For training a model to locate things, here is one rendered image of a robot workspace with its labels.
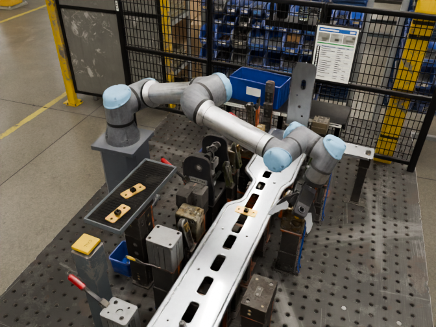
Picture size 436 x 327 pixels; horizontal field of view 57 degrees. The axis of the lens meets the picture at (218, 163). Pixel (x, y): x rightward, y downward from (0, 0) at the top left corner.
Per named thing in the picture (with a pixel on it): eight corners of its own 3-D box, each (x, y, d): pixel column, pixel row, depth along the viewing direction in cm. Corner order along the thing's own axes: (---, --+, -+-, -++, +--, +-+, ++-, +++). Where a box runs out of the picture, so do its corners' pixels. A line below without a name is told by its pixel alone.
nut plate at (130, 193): (126, 199, 134) (126, 196, 134) (119, 194, 137) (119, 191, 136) (146, 188, 139) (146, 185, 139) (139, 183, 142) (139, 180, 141)
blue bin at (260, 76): (278, 109, 216) (280, 87, 208) (228, 97, 228) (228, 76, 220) (289, 98, 228) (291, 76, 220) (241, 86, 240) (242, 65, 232)
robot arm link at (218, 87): (116, 87, 174) (206, 82, 138) (142, 76, 184) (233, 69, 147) (125, 113, 179) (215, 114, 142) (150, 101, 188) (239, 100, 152)
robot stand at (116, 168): (104, 214, 196) (89, 145, 173) (125, 189, 212) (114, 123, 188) (142, 224, 190) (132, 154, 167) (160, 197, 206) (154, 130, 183)
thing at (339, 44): (349, 85, 214) (361, 28, 197) (307, 78, 222) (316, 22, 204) (350, 84, 216) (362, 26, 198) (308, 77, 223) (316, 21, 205)
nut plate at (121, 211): (113, 223, 125) (112, 220, 124) (104, 219, 126) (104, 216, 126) (131, 208, 131) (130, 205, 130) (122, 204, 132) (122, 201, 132)
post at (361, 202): (364, 207, 201) (378, 160, 185) (342, 202, 205) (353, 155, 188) (366, 200, 206) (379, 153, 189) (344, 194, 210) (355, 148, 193)
